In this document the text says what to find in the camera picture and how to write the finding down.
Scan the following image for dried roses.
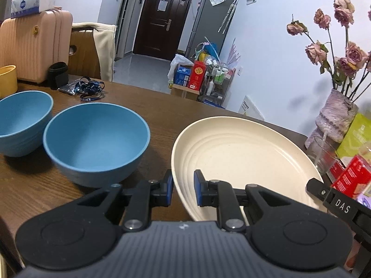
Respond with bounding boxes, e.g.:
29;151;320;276
287;0;371;102

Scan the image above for black pouch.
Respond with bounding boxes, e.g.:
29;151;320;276
48;61;69;90

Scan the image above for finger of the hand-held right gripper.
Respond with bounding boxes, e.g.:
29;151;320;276
307;178;332;202

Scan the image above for wooden chair with cloth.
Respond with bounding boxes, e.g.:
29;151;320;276
71;22;118;82

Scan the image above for cream plate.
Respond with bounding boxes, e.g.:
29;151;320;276
171;116;326;222

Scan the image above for folded umbrella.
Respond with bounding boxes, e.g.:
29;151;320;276
217;0;239;34

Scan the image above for red label water bottle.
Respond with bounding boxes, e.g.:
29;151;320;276
332;153;371;200

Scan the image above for clear drinking glass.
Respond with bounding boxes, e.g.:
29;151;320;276
307;134;340;176

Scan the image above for blue lanyard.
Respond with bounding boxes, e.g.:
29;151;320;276
74;76;106;103

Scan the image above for white plastic bag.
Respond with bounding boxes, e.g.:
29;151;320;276
168;53;194;83

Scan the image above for clear badge holder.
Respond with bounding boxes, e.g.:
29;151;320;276
58;78;85;96

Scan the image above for cardboard box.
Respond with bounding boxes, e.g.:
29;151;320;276
170;84;201;101

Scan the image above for green snack box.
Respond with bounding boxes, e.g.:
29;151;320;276
335;113;371;163

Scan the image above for pink suitcase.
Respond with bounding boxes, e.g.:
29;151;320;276
0;9;73;85

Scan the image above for dark brown entrance door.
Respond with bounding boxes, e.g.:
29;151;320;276
133;0;195;61

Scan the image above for blue carton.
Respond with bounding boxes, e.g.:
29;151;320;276
174;66;192;87

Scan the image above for grey interior door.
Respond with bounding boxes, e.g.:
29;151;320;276
114;0;137;59

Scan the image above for wire rack cart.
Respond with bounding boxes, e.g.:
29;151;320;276
200;63;235;105

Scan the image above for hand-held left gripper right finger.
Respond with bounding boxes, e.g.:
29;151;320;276
194;169;293;233

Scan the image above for tall red carton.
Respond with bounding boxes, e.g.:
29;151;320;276
187;60;207;90

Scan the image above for colourful bag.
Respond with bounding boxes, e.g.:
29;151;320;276
194;36;221;61

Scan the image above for white leaning panel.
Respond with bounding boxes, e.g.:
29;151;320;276
238;95;265;121

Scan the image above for blue bowl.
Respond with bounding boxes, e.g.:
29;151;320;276
0;90;54;157
42;102;151;188

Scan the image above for grey refrigerator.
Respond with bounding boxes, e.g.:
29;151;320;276
185;0;240;61

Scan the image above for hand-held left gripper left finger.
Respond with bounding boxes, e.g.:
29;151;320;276
76;169;174;233

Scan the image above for yellow cup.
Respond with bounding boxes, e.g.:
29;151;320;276
0;65;19;99

